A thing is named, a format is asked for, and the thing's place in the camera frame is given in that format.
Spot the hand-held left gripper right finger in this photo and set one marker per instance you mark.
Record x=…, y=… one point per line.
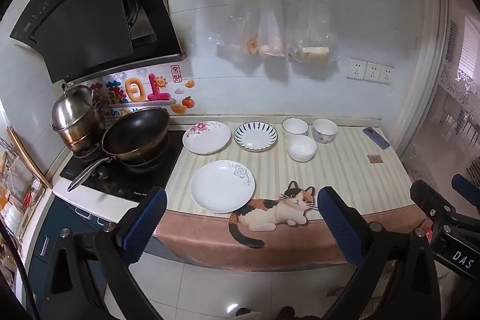
x=341, y=226

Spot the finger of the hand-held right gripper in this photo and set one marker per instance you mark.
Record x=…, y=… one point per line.
x=467, y=187
x=431, y=200

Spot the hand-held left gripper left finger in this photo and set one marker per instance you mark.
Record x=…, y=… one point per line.
x=144, y=226

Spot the white plate with grey flower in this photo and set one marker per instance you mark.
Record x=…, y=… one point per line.
x=221, y=188

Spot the plain white bowl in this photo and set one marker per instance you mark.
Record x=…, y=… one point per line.
x=302, y=149

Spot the white bowl with blue print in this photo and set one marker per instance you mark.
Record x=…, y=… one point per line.
x=324, y=130

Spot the pink floral plate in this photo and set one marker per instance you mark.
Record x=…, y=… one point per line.
x=206, y=138

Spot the white bowl with dark rim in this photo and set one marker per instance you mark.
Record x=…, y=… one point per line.
x=295, y=127

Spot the blue striped plate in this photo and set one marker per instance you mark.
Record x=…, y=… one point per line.
x=255, y=136

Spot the striped mat with cat print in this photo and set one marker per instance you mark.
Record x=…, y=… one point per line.
x=337, y=177

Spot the black cooktop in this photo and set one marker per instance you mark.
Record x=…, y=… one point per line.
x=150, y=177

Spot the small brown square coaster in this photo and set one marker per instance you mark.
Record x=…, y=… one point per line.
x=374, y=159

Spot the dark blue cabinet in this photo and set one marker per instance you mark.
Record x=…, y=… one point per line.
x=63, y=222

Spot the blue-grey smartphone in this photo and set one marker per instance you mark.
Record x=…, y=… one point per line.
x=376, y=138

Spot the frosted glass sliding door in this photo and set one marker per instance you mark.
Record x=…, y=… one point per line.
x=450, y=98

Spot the dark wok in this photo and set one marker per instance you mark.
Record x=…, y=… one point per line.
x=137, y=132

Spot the person's shoe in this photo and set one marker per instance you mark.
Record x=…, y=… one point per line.
x=285, y=313

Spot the bronze steel pot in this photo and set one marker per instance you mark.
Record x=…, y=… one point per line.
x=80, y=136

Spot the wooden framed dish rack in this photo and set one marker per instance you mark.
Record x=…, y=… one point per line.
x=22, y=185

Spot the stainless steel pot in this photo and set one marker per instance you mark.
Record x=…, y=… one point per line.
x=75, y=106

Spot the clear plastic bag pale block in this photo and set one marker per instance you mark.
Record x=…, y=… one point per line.
x=313, y=35

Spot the clear plastic bag pink food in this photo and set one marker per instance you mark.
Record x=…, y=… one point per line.
x=272, y=27

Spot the black range hood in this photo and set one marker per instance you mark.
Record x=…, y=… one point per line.
x=86, y=16

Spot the clear plastic bag orange food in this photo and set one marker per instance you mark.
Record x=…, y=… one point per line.
x=243, y=27

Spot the white wall socket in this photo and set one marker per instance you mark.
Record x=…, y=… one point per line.
x=357, y=69
x=373, y=72
x=387, y=75

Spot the colourful wall sticker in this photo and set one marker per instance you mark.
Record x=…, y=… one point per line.
x=150, y=91

